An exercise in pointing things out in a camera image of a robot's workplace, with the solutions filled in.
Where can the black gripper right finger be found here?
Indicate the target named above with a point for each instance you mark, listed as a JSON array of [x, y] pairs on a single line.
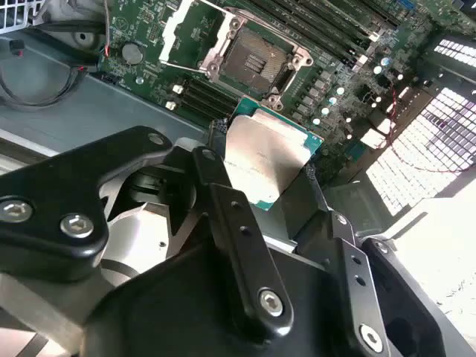
[[347, 245]]

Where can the metal socket cover frame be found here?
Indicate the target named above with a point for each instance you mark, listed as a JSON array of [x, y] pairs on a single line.
[[172, 35]]

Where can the silver CPU green edge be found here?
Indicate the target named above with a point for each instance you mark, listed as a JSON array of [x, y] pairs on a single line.
[[264, 156]]

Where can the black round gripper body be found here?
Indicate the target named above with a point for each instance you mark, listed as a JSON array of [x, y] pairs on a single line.
[[178, 308]]

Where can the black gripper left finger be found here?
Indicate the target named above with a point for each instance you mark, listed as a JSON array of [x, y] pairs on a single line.
[[56, 193]]

